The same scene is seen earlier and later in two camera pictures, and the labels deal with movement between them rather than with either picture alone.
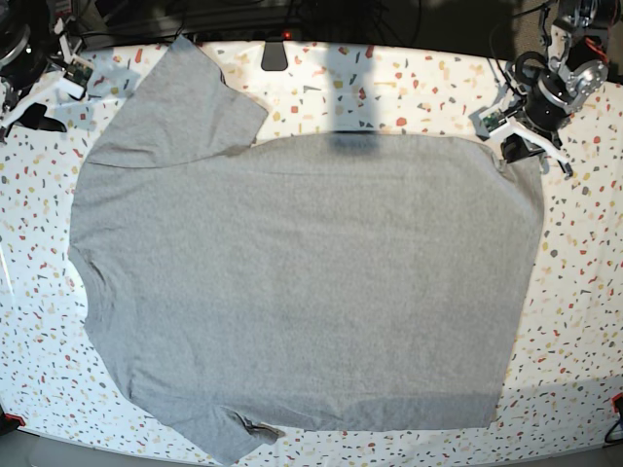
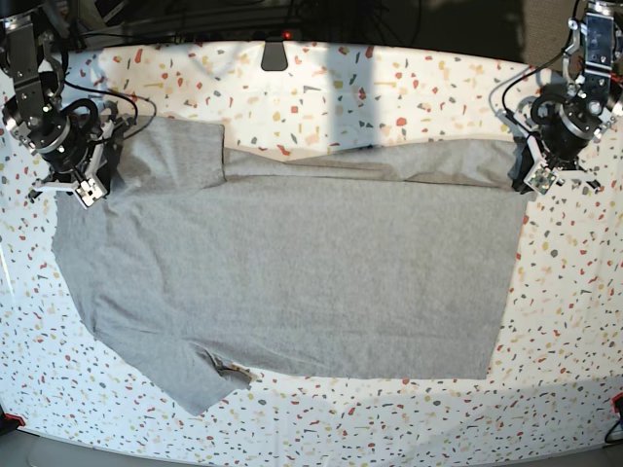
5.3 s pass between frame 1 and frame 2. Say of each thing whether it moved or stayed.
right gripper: moved
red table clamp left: stayed
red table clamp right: stayed
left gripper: moved
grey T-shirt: moved
